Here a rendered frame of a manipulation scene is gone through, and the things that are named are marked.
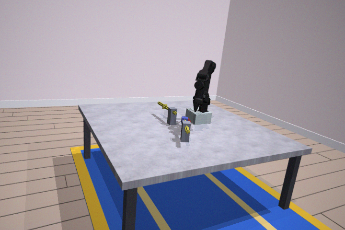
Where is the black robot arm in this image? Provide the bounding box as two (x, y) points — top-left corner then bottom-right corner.
(194, 60), (216, 113)

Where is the yellow square bar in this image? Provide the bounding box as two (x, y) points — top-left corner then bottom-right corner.
(158, 102), (177, 125)

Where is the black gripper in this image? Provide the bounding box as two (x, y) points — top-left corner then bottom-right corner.
(193, 89), (204, 112)

